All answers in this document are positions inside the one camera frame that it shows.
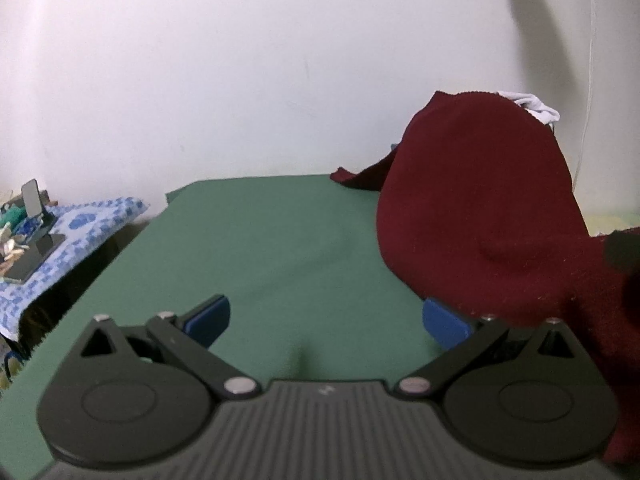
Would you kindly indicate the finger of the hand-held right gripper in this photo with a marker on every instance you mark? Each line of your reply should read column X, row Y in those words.
column 622, row 252

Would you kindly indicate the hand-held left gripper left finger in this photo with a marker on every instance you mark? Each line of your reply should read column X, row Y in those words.
column 210, row 317

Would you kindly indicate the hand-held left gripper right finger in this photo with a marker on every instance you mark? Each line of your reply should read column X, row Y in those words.
column 445, row 327

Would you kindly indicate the dark red sweater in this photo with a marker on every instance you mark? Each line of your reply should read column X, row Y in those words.
column 475, row 200

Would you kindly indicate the pale yellow bedsheet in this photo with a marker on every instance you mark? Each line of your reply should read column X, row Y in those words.
column 615, row 221

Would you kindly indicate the green blanket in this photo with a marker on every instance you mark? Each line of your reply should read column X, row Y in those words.
column 280, row 240

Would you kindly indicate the blue patterned cloth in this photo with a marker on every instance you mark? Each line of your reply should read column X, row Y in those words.
column 90, row 225

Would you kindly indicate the white garment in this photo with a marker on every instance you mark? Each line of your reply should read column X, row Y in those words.
column 535, row 102

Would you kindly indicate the black flat device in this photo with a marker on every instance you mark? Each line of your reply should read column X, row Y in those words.
column 35, row 257

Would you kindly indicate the phone on stand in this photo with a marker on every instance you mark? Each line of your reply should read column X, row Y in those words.
column 31, row 197

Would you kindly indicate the teal packet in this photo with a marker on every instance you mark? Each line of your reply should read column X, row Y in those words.
column 11, row 215

